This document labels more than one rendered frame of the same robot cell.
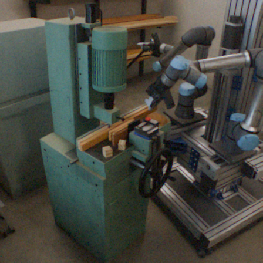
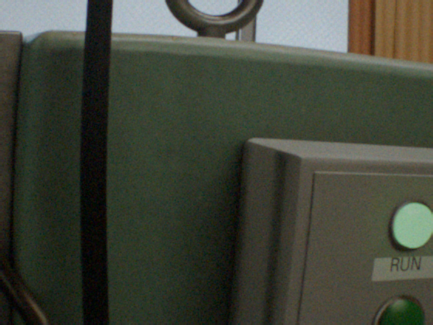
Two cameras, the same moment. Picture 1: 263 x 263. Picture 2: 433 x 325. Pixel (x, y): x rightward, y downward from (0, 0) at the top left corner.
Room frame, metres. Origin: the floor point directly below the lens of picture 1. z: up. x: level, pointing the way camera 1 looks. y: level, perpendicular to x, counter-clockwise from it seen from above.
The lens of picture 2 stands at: (1.82, -0.08, 1.51)
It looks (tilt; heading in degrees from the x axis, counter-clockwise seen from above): 6 degrees down; 122
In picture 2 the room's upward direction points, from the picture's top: 4 degrees clockwise
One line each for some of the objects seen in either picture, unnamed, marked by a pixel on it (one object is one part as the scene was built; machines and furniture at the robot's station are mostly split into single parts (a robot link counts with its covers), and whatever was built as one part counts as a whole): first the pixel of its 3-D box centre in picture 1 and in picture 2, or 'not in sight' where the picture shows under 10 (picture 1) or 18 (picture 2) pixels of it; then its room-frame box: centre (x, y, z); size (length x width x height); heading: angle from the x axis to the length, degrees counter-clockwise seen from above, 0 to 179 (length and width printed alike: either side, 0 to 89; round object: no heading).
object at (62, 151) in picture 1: (94, 148); not in sight; (1.46, 0.19, 0.76); 0.57 x 0.45 x 0.09; 50
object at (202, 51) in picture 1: (200, 62); not in sight; (1.93, -0.51, 1.19); 0.15 x 0.12 x 0.55; 134
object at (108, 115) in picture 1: (106, 114); not in sight; (1.40, 0.11, 1.03); 0.14 x 0.07 x 0.09; 50
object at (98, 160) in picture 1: (134, 140); not in sight; (1.38, -0.04, 0.87); 0.61 x 0.30 x 0.06; 140
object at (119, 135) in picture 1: (128, 132); not in sight; (1.37, -0.01, 0.93); 0.24 x 0.01 x 0.06; 140
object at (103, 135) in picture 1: (123, 124); not in sight; (1.48, 0.02, 0.92); 0.67 x 0.02 x 0.04; 140
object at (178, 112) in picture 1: (185, 108); not in sight; (1.84, -0.41, 0.87); 0.15 x 0.15 x 0.10
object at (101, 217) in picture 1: (97, 195); not in sight; (1.46, 0.19, 0.36); 0.58 x 0.45 x 0.71; 50
